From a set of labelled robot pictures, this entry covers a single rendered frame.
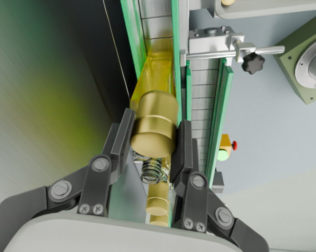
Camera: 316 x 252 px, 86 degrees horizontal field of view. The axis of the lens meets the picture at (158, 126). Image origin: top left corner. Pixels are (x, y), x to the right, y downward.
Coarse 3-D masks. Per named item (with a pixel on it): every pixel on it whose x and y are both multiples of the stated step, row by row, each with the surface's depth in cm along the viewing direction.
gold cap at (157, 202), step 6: (150, 186) 28; (156, 186) 27; (162, 186) 27; (168, 186) 28; (150, 192) 27; (156, 192) 26; (162, 192) 27; (150, 198) 26; (156, 198) 26; (162, 198) 26; (150, 204) 25; (156, 204) 25; (162, 204) 25; (150, 210) 26; (156, 210) 25; (162, 210) 25
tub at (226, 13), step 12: (216, 0) 33; (240, 0) 38; (252, 0) 38; (264, 0) 37; (276, 0) 36; (288, 0) 35; (300, 0) 34; (312, 0) 33; (216, 12) 35; (228, 12) 34; (240, 12) 34; (252, 12) 34; (264, 12) 34; (276, 12) 34; (288, 12) 34
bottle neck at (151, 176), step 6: (144, 162) 24; (150, 162) 24; (156, 162) 24; (144, 168) 23; (150, 168) 23; (156, 168) 24; (144, 174) 23; (150, 174) 23; (156, 174) 23; (144, 180) 24; (150, 180) 24; (156, 180) 24
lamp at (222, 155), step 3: (219, 150) 64; (222, 150) 64; (225, 150) 64; (219, 153) 63; (222, 153) 63; (225, 153) 63; (219, 156) 64; (222, 156) 63; (225, 156) 63; (219, 159) 65; (222, 159) 64
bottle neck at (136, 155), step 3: (132, 150) 19; (132, 153) 20; (135, 153) 20; (138, 153) 21; (135, 156) 20; (138, 156) 20; (141, 156) 20; (144, 156) 21; (138, 159) 20; (141, 159) 20; (144, 159) 20; (147, 159) 20; (150, 159) 20
